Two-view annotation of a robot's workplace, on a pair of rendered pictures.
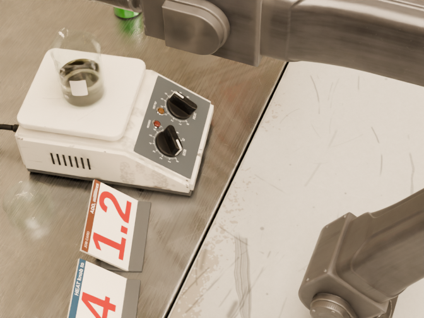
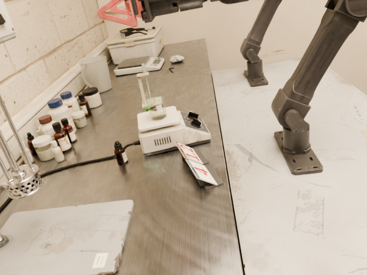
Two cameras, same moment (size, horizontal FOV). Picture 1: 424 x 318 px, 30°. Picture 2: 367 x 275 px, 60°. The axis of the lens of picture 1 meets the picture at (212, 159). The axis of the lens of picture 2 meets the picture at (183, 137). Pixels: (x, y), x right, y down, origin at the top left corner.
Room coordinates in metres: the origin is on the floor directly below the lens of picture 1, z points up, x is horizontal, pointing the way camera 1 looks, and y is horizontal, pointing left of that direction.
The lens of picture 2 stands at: (-0.23, 0.31, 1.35)
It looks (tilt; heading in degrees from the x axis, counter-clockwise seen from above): 28 degrees down; 344
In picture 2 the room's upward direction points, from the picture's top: 11 degrees counter-clockwise
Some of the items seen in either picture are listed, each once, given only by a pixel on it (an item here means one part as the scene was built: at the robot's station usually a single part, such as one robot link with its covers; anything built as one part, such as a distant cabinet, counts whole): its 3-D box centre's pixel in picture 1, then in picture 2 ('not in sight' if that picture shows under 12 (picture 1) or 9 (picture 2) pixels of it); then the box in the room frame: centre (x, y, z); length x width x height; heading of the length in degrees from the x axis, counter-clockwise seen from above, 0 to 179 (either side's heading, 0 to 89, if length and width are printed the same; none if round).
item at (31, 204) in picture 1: (28, 204); (152, 161); (0.51, 0.20, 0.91); 0.06 x 0.06 x 0.02
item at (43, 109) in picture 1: (82, 92); (158, 118); (0.61, 0.14, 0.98); 0.12 x 0.12 x 0.01; 78
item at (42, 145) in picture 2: not in sight; (45, 148); (0.76, 0.49, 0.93); 0.06 x 0.06 x 0.07
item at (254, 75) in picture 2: not in sight; (254, 69); (0.90, -0.36, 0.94); 0.20 x 0.07 x 0.08; 158
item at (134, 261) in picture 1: (117, 225); (191, 152); (0.47, 0.10, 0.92); 0.09 x 0.06 x 0.04; 176
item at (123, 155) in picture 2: not in sight; (119, 151); (0.57, 0.28, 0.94); 0.03 x 0.03 x 0.07
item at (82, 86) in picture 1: (78, 68); (155, 105); (0.61, 0.14, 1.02); 0.06 x 0.05 x 0.08; 31
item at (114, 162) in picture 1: (109, 121); (169, 129); (0.60, 0.12, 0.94); 0.22 x 0.13 x 0.08; 78
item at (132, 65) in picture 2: not in sight; (140, 64); (1.53, -0.01, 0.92); 0.26 x 0.19 x 0.05; 64
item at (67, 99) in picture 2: not in sight; (70, 107); (1.01, 0.39, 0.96); 0.06 x 0.06 x 0.11
